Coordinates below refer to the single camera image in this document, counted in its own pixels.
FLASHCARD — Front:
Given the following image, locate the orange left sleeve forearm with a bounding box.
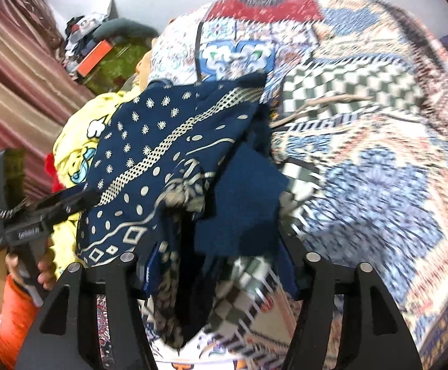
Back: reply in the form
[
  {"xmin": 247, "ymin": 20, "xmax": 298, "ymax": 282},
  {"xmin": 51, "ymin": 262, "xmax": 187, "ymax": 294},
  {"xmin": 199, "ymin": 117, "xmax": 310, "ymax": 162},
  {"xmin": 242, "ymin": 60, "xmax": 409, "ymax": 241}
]
[{"xmin": 0, "ymin": 275, "xmax": 39, "ymax": 369}]

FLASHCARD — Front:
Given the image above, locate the yellow cartoon blanket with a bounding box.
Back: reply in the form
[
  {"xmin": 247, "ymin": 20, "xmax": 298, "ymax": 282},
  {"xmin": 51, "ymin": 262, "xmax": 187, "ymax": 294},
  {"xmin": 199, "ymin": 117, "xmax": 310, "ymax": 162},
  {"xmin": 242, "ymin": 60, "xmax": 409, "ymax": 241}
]
[{"xmin": 51, "ymin": 86, "xmax": 141, "ymax": 276}]

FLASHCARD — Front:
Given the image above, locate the grey neck pillow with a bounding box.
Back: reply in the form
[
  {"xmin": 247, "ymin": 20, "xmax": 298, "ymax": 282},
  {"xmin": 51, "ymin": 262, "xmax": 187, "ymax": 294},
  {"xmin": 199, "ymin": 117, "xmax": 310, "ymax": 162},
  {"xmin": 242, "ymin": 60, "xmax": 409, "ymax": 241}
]
[{"xmin": 92, "ymin": 18, "xmax": 159, "ymax": 42}]

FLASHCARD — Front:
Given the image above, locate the orange box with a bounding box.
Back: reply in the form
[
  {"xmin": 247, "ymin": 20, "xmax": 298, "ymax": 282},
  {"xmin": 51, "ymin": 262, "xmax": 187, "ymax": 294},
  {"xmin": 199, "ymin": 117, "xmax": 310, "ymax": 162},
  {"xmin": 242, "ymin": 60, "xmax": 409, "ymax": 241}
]
[{"xmin": 77, "ymin": 40, "xmax": 113, "ymax": 77}]

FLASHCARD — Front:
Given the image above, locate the green patterned cloth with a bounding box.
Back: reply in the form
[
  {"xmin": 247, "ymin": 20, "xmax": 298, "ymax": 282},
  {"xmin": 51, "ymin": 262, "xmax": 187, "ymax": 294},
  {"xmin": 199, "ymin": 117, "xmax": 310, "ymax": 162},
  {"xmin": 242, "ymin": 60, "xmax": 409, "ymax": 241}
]
[{"xmin": 80, "ymin": 42, "xmax": 149, "ymax": 94}]

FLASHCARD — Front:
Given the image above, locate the striped maroon curtain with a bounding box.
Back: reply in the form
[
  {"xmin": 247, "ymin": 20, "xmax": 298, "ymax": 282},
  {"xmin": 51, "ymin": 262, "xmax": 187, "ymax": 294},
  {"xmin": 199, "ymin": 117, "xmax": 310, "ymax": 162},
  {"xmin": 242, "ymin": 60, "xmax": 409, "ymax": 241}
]
[{"xmin": 0, "ymin": 0, "xmax": 93, "ymax": 198}]

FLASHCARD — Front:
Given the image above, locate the navy patterned hooded garment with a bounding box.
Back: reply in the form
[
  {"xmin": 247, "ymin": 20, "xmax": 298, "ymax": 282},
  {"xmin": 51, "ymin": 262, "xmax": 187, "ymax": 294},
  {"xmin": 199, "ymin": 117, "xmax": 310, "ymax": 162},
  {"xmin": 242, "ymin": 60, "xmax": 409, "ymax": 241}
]
[{"xmin": 76, "ymin": 73, "xmax": 287, "ymax": 348}]

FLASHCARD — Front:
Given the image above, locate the patchwork patterned bed quilt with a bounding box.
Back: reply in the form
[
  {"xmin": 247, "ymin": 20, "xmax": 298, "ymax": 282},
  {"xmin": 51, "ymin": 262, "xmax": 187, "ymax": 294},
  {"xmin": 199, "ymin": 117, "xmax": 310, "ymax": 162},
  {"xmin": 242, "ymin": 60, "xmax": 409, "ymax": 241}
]
[{"xmin": 148, "ymin": 0, "xmax": 448, "ymax": 369}]

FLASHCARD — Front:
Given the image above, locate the left hand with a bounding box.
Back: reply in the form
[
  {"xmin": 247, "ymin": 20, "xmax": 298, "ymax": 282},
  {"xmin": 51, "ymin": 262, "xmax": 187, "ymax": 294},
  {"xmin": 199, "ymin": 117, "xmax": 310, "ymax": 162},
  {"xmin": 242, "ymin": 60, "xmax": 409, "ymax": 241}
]
[{"xmin": 4, "ymin": 238, "xmax": 58, "ymax": 292}]

